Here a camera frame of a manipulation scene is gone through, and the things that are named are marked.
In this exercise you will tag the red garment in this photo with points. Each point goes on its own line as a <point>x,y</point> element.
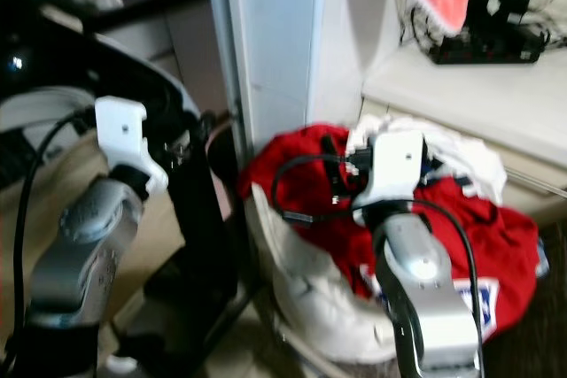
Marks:
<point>292,165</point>

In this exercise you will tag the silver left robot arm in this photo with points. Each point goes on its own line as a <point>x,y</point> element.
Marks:
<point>84,245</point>

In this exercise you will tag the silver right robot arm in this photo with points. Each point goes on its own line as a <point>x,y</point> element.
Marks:
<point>425,307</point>

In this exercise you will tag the black upright panel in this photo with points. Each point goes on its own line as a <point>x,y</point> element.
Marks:
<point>204,219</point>

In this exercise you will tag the white cabinet side panel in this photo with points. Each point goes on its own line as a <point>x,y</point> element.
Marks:
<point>275,42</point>

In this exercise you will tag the white garment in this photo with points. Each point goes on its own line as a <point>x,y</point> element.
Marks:
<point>469,161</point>

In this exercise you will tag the white laundry bag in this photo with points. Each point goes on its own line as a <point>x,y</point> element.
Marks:
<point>319,298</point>

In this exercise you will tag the black power strip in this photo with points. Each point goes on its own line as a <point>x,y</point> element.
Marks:
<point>487,52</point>

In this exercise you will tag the black power adapter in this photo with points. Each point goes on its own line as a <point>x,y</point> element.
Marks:
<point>500,2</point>

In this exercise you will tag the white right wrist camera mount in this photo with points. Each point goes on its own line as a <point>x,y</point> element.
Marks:
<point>394,165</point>

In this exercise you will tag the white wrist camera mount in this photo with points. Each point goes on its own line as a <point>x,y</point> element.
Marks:
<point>120,130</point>
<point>394,165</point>

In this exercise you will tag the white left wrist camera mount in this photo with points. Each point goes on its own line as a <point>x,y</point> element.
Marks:
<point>120,130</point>

